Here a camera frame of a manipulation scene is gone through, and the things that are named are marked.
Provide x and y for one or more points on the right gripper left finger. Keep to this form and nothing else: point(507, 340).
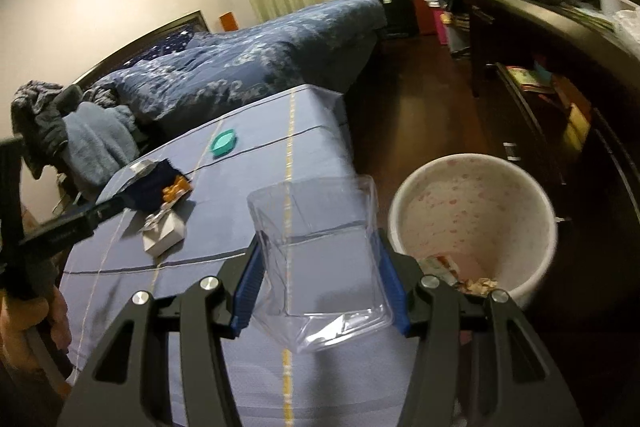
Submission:
point(126, 380)

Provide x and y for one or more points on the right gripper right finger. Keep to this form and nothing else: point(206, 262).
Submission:
point(479, 351)

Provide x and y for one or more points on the white paper trash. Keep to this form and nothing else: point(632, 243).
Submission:
point(162, 230)

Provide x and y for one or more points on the clear plastic container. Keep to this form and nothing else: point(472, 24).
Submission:
point(321, 251)

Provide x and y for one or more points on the dark blue snack wrapper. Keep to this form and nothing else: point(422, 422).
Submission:
point(146, 191)

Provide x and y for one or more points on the white speckled trash bin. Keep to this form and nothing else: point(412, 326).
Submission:
point(487, 215)

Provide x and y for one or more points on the light blue checked tablecloth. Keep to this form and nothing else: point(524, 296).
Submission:
point(296, 134)

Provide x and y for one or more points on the light blue fleece blanket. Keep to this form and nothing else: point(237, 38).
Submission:
point(100, 141)

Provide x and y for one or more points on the teal round plastic lid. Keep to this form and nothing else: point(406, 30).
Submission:
point(223, 143)

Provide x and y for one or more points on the dark wooden sideboard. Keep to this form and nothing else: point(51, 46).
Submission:
point(559, 97)

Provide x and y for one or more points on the dark jacket on chair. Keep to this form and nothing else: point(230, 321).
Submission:
point(37, 114)

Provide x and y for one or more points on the pink plastic bin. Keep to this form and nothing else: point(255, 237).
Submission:
point(430, 21)

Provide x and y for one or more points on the dark blue patterned duvet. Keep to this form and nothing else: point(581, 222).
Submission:
point(326, 45)

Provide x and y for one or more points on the dark wooden headboard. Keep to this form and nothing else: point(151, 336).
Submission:
point(121, 57)

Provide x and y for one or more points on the orange bedside box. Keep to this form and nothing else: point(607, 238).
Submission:
point(228, 22)

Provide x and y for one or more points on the black suitcase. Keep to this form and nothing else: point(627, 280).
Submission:
point(400, 17)

